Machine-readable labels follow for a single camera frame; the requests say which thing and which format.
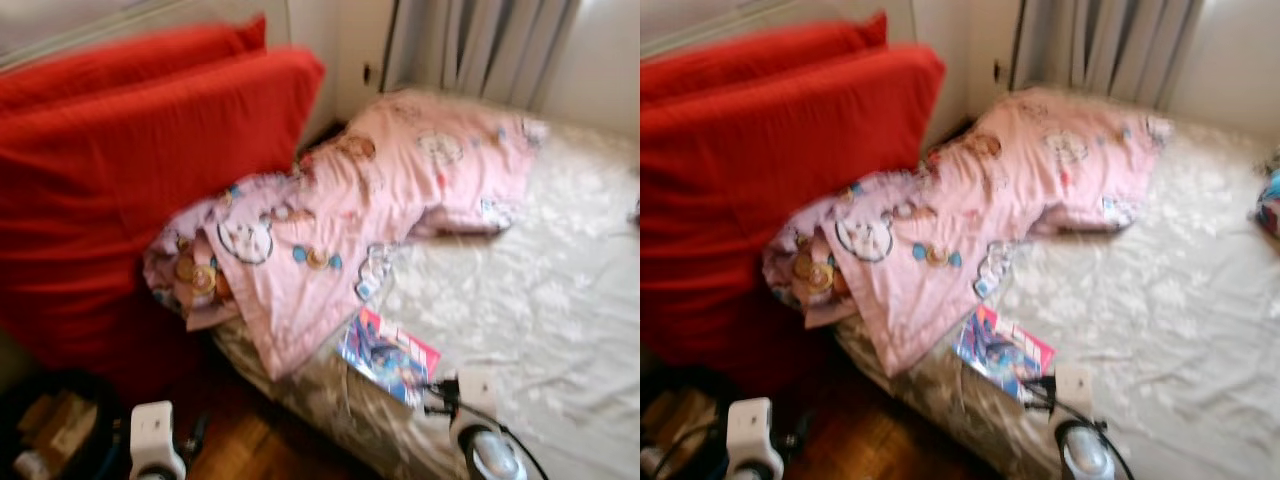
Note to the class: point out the colourful picture book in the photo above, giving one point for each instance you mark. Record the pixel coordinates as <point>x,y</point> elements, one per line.
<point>385,350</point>
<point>1000,345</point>

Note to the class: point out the pink cartoon print blanket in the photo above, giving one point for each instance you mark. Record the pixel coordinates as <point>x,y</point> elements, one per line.
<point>330,220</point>
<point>950,220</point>

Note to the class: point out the beige floral bed sheet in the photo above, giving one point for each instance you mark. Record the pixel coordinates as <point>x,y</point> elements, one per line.
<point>1150,300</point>
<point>530,300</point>

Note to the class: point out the black waste bin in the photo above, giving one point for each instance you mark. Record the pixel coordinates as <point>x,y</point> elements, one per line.
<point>15,395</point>
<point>650,380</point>

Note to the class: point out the brown cardboard scraps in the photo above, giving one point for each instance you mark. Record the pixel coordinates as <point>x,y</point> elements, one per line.
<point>60,425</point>
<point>680,420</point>

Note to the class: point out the blue red striped pillow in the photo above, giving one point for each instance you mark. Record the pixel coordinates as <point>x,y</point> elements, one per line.
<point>1272,205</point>

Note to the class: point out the large red cushion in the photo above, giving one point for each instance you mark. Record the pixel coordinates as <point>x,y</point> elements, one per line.
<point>120,200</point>
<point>760,200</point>

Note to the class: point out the grey curtain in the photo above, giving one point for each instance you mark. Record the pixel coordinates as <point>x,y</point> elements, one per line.
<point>480,45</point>
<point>1100,45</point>

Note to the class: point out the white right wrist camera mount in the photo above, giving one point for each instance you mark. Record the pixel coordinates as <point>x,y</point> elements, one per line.
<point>1075,385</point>
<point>477,388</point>

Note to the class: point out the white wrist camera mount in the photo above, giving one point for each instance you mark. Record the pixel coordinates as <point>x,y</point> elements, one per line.
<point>155,430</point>
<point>1075,385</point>
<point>477,388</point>
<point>752,425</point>

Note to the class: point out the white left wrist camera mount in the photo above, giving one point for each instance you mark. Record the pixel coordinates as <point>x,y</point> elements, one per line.
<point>155,430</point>
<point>752,425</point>

